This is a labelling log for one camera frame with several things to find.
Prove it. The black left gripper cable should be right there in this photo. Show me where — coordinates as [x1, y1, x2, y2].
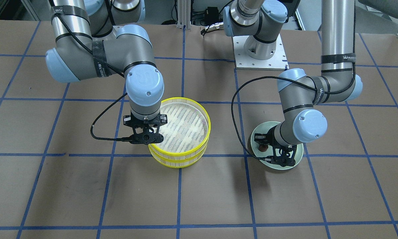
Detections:
[231, 76, 319, 163]

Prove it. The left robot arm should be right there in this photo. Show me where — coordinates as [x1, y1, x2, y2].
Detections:
[222, 0, 363, 168]

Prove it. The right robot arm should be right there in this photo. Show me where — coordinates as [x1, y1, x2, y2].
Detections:
[45, 0, 167, 145]

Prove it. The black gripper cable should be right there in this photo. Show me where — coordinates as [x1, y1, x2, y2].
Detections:
[90, 92, 133, 142]
[231, 76, 319, 163]

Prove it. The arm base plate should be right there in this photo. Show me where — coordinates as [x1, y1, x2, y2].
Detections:
[232, 35, 290, 71]

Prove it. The dark red bun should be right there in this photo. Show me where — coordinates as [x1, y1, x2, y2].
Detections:
[258, 144, 269, 152]

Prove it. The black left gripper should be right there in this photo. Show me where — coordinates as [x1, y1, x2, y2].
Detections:
[254, 128, 298, 166]

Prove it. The aluminium frame post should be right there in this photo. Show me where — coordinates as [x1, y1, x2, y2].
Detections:
[176, 0, 192, 30]

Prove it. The light green plate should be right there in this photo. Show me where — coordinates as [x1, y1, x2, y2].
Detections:
[250, 121, 304, 170]

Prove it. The yellow steamer tray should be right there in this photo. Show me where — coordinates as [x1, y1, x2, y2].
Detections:
[148, 141, 208, 169]
[148, 97, 211, 156]

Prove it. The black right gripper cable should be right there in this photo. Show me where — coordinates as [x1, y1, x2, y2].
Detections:
[90, 92, 133, 142]

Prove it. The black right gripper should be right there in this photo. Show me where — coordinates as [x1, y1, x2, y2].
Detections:
[123, 114, 168, 145]

